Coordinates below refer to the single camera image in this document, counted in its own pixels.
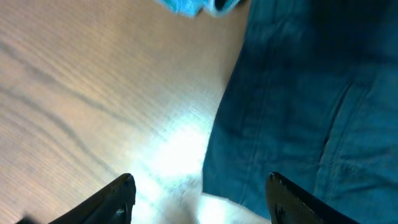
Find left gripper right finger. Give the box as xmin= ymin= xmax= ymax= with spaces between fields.
xmin=266 ymin=172 xmax=358 ymax=224

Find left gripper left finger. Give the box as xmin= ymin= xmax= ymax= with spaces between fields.
xmin=15 ymin=173 xmax=137 ymax=224

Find dark navy shorts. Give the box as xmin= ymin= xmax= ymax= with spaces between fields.
xmin=203 ymin=0 xmax=397 ymax=223

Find folded light blue denim shorts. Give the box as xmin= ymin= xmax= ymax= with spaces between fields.
xmin=156 ymin=0 xmax=241 ymax=17

